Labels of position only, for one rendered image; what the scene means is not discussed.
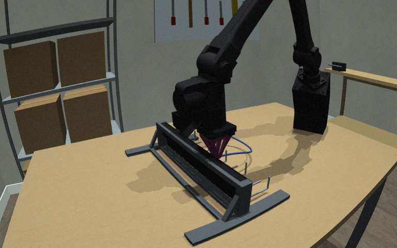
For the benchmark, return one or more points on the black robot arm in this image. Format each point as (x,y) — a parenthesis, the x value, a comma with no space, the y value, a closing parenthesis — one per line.
(214,70)

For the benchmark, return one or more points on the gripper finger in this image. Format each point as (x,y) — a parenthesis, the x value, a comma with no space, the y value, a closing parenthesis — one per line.
(212,144)
(218,144)

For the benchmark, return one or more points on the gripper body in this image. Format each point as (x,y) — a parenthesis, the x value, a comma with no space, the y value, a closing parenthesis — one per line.
(227,127)

